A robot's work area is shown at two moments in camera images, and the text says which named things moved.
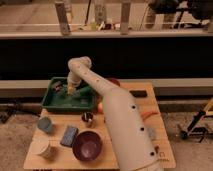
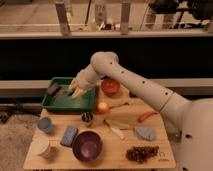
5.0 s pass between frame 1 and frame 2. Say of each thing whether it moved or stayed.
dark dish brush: moved
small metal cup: stayed
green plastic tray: stayed
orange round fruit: stayed
